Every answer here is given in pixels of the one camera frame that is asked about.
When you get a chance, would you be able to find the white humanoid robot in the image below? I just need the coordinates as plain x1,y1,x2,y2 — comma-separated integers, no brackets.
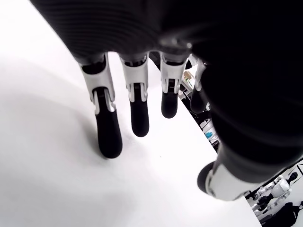
250,172,299,215

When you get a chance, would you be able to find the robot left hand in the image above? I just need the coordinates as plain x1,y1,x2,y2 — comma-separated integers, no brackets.
30,0,303,202

